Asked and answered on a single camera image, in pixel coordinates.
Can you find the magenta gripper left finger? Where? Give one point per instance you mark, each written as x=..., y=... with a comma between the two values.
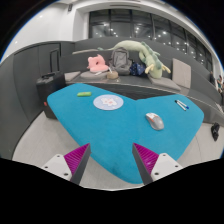
x=70, y=166

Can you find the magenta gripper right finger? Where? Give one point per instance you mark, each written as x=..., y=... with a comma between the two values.
x=153, y=166

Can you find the grey computer mouse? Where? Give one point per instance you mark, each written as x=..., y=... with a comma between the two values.
x=155, y=121

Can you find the round white mouse pad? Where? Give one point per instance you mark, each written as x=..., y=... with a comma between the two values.
x=108, y=102

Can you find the teal table cover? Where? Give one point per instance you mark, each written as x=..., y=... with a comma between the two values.
x=111, y=134

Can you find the black capped pen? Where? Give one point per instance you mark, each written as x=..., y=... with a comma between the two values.
x=180, y=105

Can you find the blue capped pen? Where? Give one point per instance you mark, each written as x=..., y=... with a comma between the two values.
x=182, y=104

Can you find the black shoe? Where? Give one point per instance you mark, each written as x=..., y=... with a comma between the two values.
x=215, y=131

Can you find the black suitcase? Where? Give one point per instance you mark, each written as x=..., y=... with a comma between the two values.
x=50, y=82

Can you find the grey sofa bench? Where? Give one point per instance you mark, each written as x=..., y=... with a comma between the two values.
x=202, y=92

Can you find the dark blue bag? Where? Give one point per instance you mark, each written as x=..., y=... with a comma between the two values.
x=137, y=69

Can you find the round tan object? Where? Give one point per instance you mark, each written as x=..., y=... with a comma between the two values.
x=112, y=75

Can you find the beige cushion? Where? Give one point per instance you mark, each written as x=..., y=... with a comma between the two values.
x=181, y=74

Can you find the pink plush toy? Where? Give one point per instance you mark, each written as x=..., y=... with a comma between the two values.
x=97, y=64

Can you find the green dragon plush toy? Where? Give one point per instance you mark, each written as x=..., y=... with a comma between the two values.
x=148, y=57

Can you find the grey backpack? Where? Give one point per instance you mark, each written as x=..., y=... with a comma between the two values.
x=120, y=61

